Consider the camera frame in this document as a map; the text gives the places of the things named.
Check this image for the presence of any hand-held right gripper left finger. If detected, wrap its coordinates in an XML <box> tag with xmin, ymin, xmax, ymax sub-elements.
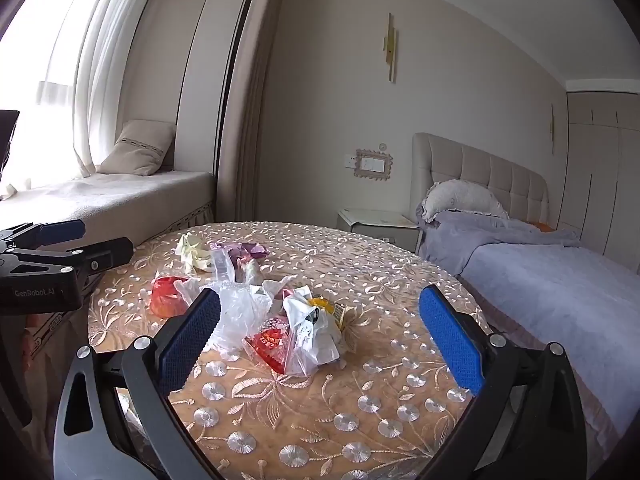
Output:
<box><xmin>52</xmin><ymin>287</ymin><xmax>223</xmax><ymax>480</ymax></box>

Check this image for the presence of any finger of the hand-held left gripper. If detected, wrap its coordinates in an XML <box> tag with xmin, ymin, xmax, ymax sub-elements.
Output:
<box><xmin>0</xmin><ymin>218</ymin><xmax>87</xmax><ymax>254</ymax></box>
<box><xmin>15</xmin><ymin>236</ymin><xmax>136</xmax><ymax>277</ymax></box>

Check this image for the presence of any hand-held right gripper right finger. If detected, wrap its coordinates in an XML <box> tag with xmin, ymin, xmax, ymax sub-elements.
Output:
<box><xmin>415</xmin><ymin>284</ymin><xmax>590</xmax><ymax>480</ymax></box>

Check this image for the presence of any red plastic wrapper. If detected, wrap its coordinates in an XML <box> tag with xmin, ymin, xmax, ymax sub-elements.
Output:
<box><xmin>149</xmin><ymin>275</ymin><xmax>193</xmax><ymax>318</ymax></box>

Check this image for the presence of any clear plastic bag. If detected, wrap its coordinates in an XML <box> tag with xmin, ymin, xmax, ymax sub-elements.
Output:
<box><xmin>185</xmin><ymin>275</ymin><xmax>301</xmax><ymax>351</ymax></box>

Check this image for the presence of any red packet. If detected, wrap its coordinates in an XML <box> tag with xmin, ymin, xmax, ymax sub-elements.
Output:
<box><xmin>243</xmin><ymin>327</ymin><xmax>293</xmax><ymax>376</ymax></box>

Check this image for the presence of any clear plastic packet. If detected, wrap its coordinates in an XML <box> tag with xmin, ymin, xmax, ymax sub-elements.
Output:
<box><xmin>210</xmin><ymin>249</ymin><xmax>236</xmax><ymax>286</ymax></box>

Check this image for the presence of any pink item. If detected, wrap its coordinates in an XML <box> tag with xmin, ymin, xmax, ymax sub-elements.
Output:
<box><xmin>176</xmin><ymin>232</ymin><xmax>221</xmax><ymax>273</ymax></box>

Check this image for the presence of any purple wrapper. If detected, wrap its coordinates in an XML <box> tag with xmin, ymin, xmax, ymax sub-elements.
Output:
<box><xmin>210</xmin><ymin>241</ymin><xmax>268</xmax><ymax>283</ymax></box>

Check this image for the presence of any white plastic bag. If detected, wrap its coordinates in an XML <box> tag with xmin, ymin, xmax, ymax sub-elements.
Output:
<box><xmin>282</xmin><ymin>285</ymin><xmax>342</xmax><ymax>377</ymax></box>

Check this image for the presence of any yellow packet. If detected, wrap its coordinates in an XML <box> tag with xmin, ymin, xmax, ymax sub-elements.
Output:
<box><xmin>307</xmin><ymin>296</ymin><xmax>351</xmax><ymax>333</ymax></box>

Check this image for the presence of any cardboard box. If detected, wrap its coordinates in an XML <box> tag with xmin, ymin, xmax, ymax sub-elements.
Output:
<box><xmin>27</xmin><ymin>310</ymin><xmax>76</xmax><ymax>358</ymax></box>

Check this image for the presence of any beige window seat pad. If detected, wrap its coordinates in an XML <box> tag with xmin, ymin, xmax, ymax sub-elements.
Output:
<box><xmin>0</xmin><ymin>170</ymin><xmax>216</xmax><ymax>253</ymax></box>

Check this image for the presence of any purple blanket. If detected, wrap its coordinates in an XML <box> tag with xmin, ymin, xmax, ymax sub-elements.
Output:
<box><xmin>417</xmin><ymin>210</ymin><xmax>583</xmax><ymax>275</ymax></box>

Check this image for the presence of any dark flat object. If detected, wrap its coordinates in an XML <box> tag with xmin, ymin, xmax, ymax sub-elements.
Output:
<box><xmin>0</xmin><ymin>110</ymin><xmax>21</xmax><ymax>172</ymax></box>

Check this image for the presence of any beige cushion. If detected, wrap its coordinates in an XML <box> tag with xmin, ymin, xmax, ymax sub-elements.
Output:
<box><xmin>97</xmin><ymin>120</ymin><xmax>176</xmax><ymax>177</ymax></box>

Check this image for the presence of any bed with lavender bedspread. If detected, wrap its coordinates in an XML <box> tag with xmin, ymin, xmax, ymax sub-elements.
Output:
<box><xmin>410</xmin><ymin>132</ymin><xmax>640</xmax><ymax>461</ymax></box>

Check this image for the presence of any embroidered lace tablecloth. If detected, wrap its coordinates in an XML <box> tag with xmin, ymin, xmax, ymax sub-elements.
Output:
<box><xmin>87</xmin><ymin>220</ymin><xmax>501</xmax><ymax>480</ymax></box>

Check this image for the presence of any white nightstand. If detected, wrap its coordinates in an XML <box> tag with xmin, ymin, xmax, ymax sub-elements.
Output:
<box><xmin>336</xmin><ymin>208</ymin><xmax>421</xmax><ymax>254</ymax></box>

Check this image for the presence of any white ruffled pillow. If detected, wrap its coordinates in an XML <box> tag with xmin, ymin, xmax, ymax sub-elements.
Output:
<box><xmin>421</xmin><ymin>181</ymin><xmax>510</xmax><ymax>223</ymax></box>

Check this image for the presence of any white sheer curtain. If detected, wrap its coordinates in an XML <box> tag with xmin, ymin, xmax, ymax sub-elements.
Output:
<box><xmin>0</xmin><ymin>0</ymin><xmax>168</xmax><ymax>202</ymax></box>

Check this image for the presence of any beige tufted headboard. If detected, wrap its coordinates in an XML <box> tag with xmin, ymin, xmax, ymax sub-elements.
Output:
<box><xmin>410</xmin><ymin>132</ymin><xmax>551</xmax><ymax>233</ymax></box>

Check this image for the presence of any beige wardrobe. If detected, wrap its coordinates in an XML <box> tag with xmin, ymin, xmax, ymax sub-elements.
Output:
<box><xmin>557</xmin><ymin>91</ymin><xmax>640</xmax><ymax>277</ymax></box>

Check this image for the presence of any framed wall switch panel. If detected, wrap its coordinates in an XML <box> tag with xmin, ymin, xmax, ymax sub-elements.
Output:
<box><xmin>354</xmin><ymin>148</ymin><xmax>395</xmax><ymax>181</ymax></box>

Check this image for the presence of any long gold wall lamp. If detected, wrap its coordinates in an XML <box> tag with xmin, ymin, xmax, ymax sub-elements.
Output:
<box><xmin>382</xmin><ymin>12</ymin><xmax>399</xmax><ymax>84</ymax></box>

